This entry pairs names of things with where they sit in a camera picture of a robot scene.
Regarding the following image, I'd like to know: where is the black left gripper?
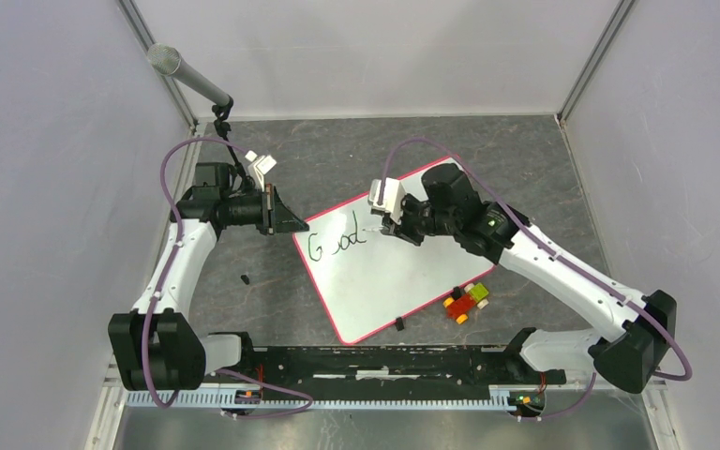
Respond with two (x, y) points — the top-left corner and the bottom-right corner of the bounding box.
(221, 184), (308, 236)

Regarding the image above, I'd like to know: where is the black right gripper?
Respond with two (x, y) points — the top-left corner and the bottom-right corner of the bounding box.
(382, 192), (458, 246)

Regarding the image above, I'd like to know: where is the pink framed whiteboard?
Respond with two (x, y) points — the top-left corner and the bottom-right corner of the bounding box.
(292, 193), (494, 345)

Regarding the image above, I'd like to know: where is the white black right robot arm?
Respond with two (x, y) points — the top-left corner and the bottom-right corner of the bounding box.
(368, 163), (677, 394)

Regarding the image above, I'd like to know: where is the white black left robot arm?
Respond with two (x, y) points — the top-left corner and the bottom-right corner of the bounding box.
(108, 156), (309, 392)

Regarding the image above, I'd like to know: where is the red toy brick car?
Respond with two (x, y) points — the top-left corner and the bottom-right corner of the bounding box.
(442, 283), (489, 324)

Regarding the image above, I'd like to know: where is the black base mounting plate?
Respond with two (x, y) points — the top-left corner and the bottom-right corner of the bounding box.
(232, 345), (567, 401)

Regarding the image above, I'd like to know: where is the grey microphone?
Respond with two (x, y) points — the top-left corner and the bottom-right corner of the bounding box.
(146, 43), (233, 107)

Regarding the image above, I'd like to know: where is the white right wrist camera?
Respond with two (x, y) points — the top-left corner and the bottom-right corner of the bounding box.
(367, 178), (406, 225)

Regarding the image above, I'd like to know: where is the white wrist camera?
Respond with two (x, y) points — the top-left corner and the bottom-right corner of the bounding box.
(245, 151), (277, 189)
(367, 178), (406, 225)

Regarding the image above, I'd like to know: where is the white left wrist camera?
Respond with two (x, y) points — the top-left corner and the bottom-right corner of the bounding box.
(245, 151), (277, 189)

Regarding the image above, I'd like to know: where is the aluminium frame rail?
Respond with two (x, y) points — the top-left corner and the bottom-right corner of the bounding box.
(103, 346), (212, 389)

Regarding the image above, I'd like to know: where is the white slotted cable duct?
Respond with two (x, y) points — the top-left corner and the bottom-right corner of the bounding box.
(125, 387), (517, 412)

